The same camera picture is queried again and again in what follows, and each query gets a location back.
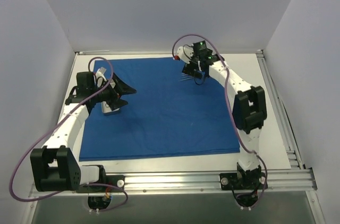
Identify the aluminium frame rail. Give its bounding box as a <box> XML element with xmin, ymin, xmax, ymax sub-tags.
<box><xmin>28</xmin><ymin>168</ymin><xmax>318</xmax><ymax>197</ymax></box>
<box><xmin>256</xmin><ymin>49</ymin><xmax>305</xmax><ymax>169</ymax></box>
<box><xmin>74</xmin><ymin>49</ymin><xmax>264</xmax><ymax>55</ymax></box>

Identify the aluminium front frame rail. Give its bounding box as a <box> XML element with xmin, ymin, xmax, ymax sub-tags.
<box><xmin>28</xmin><ymin>168</ymin><xmax>318</xmax><ymax>197</ymax></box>

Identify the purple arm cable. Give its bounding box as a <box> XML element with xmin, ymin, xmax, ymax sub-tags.
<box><xmin>172</xmin><ymin>33</ymin><xmax>268</xmax><ymax>209</ymax></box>
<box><xmin>9</xmin><ymin>56</ymin><xmax>129</xmax><ymax>208</ymax></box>

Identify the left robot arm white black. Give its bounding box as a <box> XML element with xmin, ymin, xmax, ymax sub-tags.
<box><xmin>30</xmin><ymin>72</ymin><xmax>136</xmax><ymax>192</ymax></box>

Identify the blue surgical cloth wrap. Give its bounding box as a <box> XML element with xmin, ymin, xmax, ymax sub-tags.
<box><xmin>79</xmin><ymin>58</ymin><xmax>240</xmax><ymax>161</ymax></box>

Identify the stainless steel tray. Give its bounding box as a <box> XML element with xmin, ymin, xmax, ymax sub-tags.
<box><xmin>101</xmin><ymin>102</ymin><xmax>120</xmax><ymax>116</ymax></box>

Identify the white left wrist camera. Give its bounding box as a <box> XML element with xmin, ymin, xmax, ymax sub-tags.
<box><xmin>95</xmin><ymin>67</ymin><xmax>107</xmax><ymax>88</ymax></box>

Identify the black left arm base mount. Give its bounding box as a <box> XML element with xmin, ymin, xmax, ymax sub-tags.
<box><xmin>77</xmin><ymin>175</ymin><xmax>125</xmax><ymax>193</ymax></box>

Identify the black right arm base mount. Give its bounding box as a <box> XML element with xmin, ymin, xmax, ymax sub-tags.
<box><xmin>219</xmin><ymin>173</ymin><xmax>268</xmax><ymax>191</ymax></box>

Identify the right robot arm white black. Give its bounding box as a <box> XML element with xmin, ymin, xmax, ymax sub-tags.
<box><xmin>175</xmin><ymin>41</ymin><xmax>267</xmax><ymax>188</ymax></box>

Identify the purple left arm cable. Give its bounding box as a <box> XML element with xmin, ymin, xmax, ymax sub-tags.
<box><xmin>9</xmin><ymin>56</ymin><xmax>129</xmax><ymax>208</ymax></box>

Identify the aluminium back frame rail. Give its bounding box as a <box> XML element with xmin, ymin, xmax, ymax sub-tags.
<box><xmin>74</xmin><ymin>49</ymin><xmax>264</xmax><ymax>55</ymax></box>

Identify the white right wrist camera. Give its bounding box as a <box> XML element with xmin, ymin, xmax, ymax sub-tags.
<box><xmin>174</xmin><ymin>46</ymin><xmax>193</xmax><ymax>64</ymax></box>

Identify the aluminium right frame rail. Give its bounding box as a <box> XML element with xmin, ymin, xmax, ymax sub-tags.
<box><xmin>256</xmin><ymin>49</ymin><xmax>305</xmax><ymax>169</ymax></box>

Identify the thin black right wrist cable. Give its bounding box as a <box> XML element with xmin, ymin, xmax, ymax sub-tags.
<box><xmin>192</xmin><ymin>72</ymin><xmax>210</xmax><ymax>86</ymax></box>

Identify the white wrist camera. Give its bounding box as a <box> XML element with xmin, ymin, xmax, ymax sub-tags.
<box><xmin>174</xmin><ymin>46</ymin><xmax>193</xmax><ymax>64</ymax></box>
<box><xmin>95</xmin><ymin>67</ymin><xmax>107</xmax><ymax>88</ymax></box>

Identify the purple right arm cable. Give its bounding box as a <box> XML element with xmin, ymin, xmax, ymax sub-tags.
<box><xmin>172</xmin><ymin>33</ymin><xmax>268</xmax><ymax>209</ymax></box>

